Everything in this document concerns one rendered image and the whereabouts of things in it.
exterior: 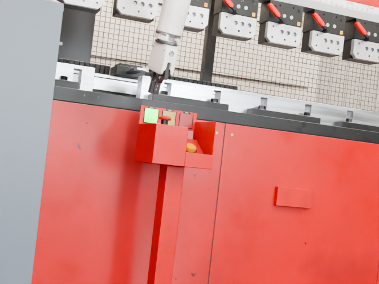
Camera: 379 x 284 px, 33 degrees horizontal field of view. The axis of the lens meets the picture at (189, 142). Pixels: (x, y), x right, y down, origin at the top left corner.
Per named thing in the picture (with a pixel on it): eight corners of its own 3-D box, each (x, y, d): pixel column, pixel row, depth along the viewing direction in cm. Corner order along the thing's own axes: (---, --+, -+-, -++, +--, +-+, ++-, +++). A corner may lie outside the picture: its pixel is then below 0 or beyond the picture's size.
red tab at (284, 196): (276, 205, 234) (278, 186, 234) (273, 204, 236) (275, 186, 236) (311, 208, 239) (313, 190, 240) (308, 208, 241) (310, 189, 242)
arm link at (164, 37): (186, 38, 203) (184, 47, 203) (172, 32, 210) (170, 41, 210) (164, 33, 198) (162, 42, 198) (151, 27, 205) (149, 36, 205)
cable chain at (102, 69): (18, 61, 253) (20, 51, 254) (17, 62, 259) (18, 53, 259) (109, 75, 267) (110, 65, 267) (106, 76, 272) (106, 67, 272)
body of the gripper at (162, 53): (184, 44, 202) (175, 78, 205) (168, 38, 210) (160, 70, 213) (165, 40, 198) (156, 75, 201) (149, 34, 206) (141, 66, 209)
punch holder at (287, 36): (266, 40, 246) (270, -1, 246) (256, 43, 254) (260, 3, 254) (299, 47, 251) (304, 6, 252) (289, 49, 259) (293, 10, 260)
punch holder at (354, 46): (352, 57, 260) (356, 17, 260) (340, 59, 268) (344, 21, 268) (382, 63, 265) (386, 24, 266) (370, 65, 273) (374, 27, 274)
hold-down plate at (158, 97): (151, 101, 226) (153, 93, 226) (147, 102, 231) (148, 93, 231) (228, 112, 236) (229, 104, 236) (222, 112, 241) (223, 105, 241)
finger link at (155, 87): (167, 77, 205) (162, 96, 207) (162, 74, 208) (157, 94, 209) (158, 75, 203) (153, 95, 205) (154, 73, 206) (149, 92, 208)
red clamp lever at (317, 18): (317, 11, 249) (331, 30, 252) (311, 13, 253) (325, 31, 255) (314, 14, 249) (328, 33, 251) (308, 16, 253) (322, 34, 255)
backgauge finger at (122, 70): (125, 70, 235) (127, 57, 235) (109, 76, 259) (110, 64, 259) (156, 75, 239) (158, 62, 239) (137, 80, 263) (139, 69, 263)
